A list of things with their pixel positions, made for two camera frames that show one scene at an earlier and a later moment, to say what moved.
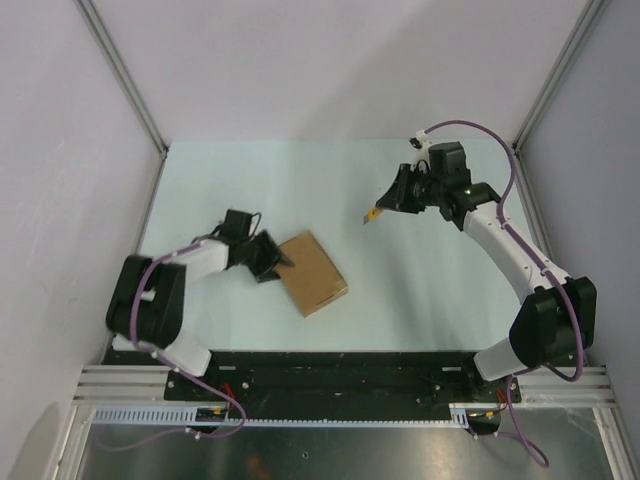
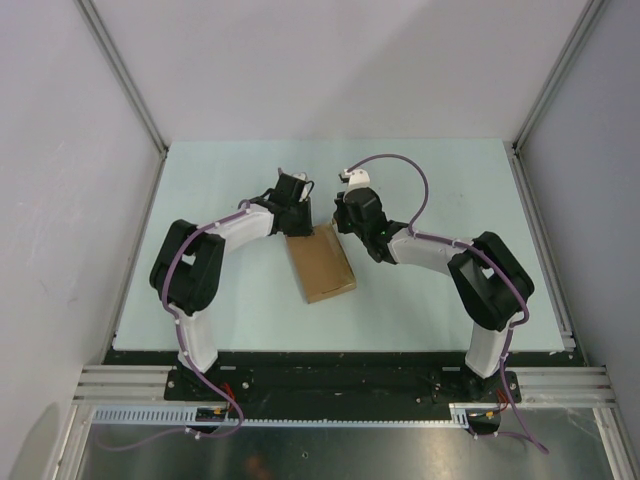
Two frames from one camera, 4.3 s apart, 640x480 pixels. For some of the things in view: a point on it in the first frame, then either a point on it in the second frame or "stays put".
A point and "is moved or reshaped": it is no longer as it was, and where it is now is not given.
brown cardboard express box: x=314 y=282 is moved or reshaped
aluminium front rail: x=125 y=384 stays put
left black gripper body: x=258 y=256 → x=301 y=223
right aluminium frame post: x=582 y=31 stays put
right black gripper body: x=419 y=191 → x=345 y=224
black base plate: x=330 y=386 stays put
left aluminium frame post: x=125 y=73 stays put
